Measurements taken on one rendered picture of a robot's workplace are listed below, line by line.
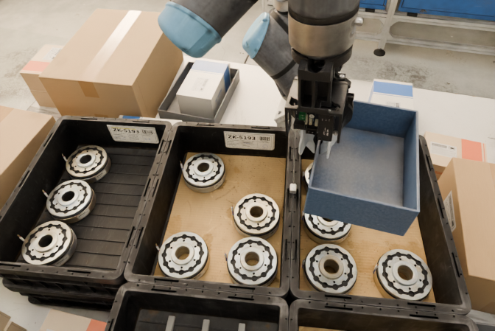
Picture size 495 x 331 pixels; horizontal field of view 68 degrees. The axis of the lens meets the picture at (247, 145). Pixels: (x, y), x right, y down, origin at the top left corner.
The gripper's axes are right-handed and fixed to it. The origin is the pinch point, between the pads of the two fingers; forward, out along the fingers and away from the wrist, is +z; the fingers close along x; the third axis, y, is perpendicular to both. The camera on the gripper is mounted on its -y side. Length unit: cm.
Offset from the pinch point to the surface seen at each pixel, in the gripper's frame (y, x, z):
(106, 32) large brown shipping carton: -51, -79, 17
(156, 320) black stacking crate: 26.0, -25.8, 27.8
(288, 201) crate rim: -1.1, -5.8, 20.5
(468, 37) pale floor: -229, 75, 118
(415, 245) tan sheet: -2.9, 21.0, 31.2
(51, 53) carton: -42, -98, 20
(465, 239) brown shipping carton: -5.4, 30.1, 28.9
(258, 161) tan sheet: -16.4, -17.1, 28.3
